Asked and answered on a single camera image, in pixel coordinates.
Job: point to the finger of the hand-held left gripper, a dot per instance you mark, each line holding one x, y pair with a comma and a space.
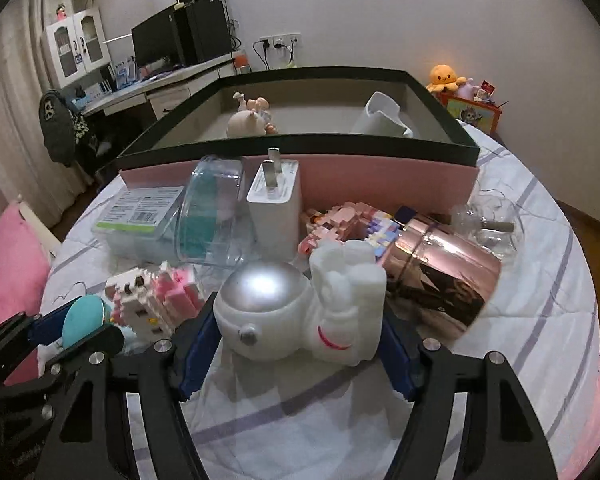
50, 327
105, 342

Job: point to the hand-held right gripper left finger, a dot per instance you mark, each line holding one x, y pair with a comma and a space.
196, 355

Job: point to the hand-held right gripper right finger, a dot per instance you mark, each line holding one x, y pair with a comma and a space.
397, 360

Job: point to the teal round case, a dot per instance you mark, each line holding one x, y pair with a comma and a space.
85, 317

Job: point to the white pink block figure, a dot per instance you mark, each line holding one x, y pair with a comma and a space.
145, 300

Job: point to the white astronaut figurine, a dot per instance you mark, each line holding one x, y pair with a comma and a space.
265, 305

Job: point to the rose gold metal cup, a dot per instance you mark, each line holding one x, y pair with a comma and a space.
440, 270

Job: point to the clear box green label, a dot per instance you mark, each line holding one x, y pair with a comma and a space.
135, 210

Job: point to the clear round plastic container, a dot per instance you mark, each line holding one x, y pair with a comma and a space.
210, 210

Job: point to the pink multicolour block figure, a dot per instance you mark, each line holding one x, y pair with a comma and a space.
340, 225

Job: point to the white charger plug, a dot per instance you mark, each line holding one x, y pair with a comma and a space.
275, 210

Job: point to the pink storage box black rim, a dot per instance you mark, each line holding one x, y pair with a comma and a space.
380, 175

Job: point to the pink pillow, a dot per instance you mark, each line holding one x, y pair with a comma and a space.
10, 270

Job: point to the white striped bedsheet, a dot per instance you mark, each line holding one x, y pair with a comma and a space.
305, 425

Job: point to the clear glass bulb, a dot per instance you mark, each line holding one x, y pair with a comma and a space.
480, 217

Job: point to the black office chair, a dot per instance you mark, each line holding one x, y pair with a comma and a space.
110, 140

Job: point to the dark patterned jacket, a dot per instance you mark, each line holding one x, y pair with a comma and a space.
60, 125

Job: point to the beige curtain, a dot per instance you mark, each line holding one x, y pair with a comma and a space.
10, 110

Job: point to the small pink doll figurine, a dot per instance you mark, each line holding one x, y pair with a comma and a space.
247, 120

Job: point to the white cup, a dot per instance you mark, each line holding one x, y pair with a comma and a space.
380, 115

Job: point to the red printed box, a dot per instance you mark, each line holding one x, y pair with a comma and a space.
472, 114

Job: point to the white desk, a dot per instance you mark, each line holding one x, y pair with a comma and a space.
175, 87

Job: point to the blue white box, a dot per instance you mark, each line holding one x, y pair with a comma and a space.
122, 72

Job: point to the purple plush toy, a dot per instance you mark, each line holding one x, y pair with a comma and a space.
466, 90

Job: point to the white glass-door cabinet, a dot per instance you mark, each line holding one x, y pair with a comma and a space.
75, 47

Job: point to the small red white toy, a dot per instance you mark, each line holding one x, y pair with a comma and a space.
487, 89

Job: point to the orange octopus plush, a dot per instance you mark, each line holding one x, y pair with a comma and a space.
445, 76

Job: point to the orange capped bottle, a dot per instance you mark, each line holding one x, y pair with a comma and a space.
240, 61

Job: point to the black computer monitor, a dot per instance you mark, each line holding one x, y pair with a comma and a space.
152, 42

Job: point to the small red doll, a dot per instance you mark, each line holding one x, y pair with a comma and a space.
60, 10

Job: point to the black computer tower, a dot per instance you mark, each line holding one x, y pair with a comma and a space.
202, 32

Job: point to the white bed frame post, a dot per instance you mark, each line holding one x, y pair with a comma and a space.
35, 225

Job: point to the white wall outlet strip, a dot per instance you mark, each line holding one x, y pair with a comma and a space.
280, 40

